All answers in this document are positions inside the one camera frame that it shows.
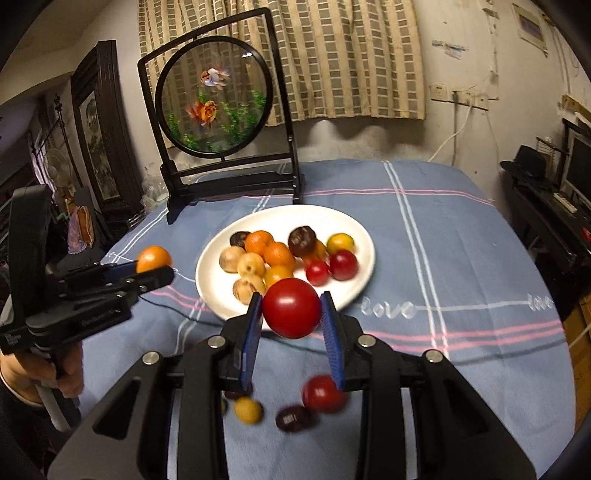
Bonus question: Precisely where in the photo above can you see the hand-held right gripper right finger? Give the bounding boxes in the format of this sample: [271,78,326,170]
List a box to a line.
[320,291,539,480]

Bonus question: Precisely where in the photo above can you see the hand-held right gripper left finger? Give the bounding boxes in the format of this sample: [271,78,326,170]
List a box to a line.
[46,292,265,480]

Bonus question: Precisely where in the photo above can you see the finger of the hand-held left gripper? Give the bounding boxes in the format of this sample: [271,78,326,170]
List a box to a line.
[64,267,177,302]
[50,261,140,288]

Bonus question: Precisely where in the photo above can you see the oval orange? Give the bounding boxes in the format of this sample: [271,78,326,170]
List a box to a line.
[136,246,172,274]

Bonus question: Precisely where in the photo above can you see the tan round fruit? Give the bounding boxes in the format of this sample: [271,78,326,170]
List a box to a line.
[237,252,267,278]
[232,277,266,305]

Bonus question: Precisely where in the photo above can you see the large red plum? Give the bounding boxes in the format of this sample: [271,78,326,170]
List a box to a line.
[262,278,321,340]

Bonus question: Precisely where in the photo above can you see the small red fruit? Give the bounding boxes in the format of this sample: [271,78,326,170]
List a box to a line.
[302,375,348,414]
[305,261,330,285]

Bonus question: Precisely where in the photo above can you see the small orange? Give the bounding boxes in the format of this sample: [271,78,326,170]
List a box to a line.
[264,264,295,288]

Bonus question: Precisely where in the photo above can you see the dark brown mangosteen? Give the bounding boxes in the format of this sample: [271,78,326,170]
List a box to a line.
[288,226,318,257]

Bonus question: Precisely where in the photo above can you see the white oval plate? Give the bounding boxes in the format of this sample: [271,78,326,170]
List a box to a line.
[195,205,377,321]

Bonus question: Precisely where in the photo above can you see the person's left forearm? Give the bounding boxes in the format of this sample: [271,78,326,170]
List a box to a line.
[0,388,70,480]

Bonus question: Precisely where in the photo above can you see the person's left hand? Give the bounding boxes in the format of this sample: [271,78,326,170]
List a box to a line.
[0,342,87,408]

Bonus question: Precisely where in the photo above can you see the colourful cloth bundle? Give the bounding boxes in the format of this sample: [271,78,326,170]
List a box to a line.
[67,205,95,254]

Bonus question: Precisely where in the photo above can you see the small yellow-green fruit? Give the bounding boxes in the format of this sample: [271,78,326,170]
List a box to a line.
[234,398,263,424]

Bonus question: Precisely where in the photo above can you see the small tan fruit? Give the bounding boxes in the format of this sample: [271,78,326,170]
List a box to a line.
[219,247,245,274]

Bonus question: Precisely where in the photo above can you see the dark purple plum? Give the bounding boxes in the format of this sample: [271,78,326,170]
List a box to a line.
[276,405,319,433]

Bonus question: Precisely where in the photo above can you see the yellow round fruit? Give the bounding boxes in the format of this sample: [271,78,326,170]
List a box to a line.
[327,233,355,254]

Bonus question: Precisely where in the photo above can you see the white standing fan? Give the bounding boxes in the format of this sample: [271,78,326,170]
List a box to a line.
[46,148,70,185]

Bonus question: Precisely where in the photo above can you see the blue plaid tablecloth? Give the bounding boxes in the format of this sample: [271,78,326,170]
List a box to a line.
[76,159,575,480]

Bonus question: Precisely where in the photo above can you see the black framed painting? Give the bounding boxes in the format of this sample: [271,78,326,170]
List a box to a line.
[70,41,144,213]

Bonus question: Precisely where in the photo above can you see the black framed goldfish screen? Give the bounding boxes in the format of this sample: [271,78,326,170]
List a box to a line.
[137,8,305,225]

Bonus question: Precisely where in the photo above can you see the black computer desk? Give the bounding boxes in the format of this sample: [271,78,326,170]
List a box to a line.
[503,171,591,296]

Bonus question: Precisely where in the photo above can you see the black hat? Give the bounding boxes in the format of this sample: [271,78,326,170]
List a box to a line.
[500,145,555,190]

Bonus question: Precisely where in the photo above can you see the beige checked curtain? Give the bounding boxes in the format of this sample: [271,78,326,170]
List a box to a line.
[139,0,426,126]

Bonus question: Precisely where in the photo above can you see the computer monitor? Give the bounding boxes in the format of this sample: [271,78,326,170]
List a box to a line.
[561,134,591,204]

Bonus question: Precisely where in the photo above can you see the white power cable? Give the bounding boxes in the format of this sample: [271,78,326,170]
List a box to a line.
[427,104,474,163]

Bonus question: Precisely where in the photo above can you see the wall tape strip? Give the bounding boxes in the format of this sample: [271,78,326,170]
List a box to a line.
[431,41,465,58]

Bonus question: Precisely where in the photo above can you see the small framed wall picture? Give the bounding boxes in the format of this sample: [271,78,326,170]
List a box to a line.
[512,4,550,56]

